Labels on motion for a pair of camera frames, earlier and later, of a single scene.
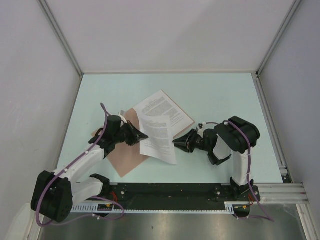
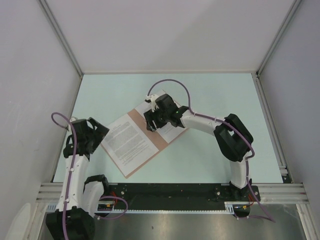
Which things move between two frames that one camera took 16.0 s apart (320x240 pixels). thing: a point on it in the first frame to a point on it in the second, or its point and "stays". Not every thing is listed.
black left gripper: [136, 135] to [100, 132]
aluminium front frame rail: [282, 193] stays
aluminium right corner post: [293, 9] stays
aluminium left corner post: [61, 36] stays
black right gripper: [185, 143] to [149, 117]
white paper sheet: [159, 144] to [127, 145]
